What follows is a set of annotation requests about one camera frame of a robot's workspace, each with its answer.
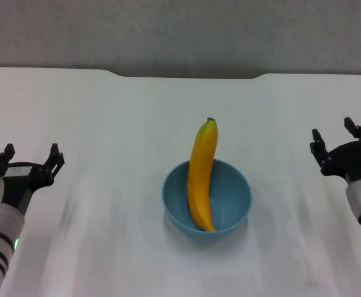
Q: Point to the blue bowl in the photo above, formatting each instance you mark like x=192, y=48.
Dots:
x=229, y=198

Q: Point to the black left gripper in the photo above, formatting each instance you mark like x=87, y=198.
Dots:
x=25, y=179

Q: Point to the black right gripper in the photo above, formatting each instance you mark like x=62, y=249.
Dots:
x=353, y=161

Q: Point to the yellow banana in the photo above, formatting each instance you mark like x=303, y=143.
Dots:
x=202, y=173

